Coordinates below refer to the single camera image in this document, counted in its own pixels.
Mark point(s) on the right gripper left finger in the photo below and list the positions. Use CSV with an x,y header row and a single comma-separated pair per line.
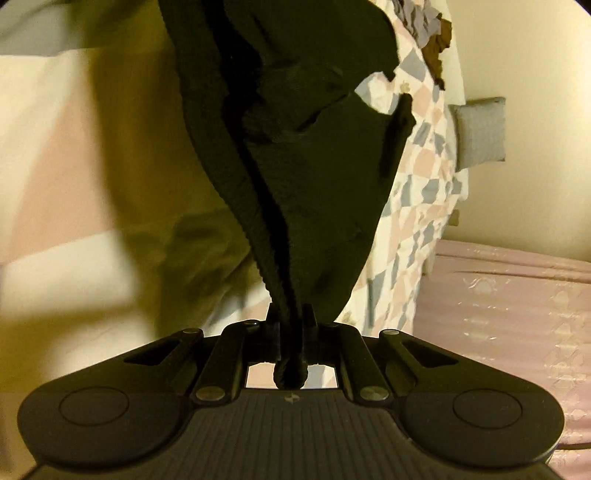
x,y
224,360

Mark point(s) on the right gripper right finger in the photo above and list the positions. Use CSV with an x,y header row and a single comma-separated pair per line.
x,y
342,347

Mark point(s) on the black pants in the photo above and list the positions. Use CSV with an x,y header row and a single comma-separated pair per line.
x,y
270,102

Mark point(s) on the checkered pink grey quilt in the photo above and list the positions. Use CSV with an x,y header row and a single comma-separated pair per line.
x,y
112,234

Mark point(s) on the pink curtain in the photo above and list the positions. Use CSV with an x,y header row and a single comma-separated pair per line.
x,y
524,313

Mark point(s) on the grey plaid pillow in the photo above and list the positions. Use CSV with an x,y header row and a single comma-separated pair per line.
x,y
480,127

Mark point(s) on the brown garment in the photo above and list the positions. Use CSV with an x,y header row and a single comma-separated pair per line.
x,y
436,45

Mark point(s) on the purple grey garment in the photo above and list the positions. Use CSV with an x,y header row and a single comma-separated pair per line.
x,y
421,19

